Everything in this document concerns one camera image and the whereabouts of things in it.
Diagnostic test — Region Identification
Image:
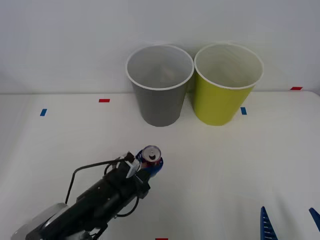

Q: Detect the blue and red drink can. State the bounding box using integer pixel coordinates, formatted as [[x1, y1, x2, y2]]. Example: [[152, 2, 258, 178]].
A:
[[139, 144, 163, 171]]

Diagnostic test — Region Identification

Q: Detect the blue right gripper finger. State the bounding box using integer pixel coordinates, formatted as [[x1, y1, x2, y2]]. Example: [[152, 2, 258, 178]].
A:
[[308, 207, 320, 226], [259, 206, 278, 240]]

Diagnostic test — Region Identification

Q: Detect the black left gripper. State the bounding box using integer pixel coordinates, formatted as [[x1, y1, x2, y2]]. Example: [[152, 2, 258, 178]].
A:
[[103, 149, 165, 200]]

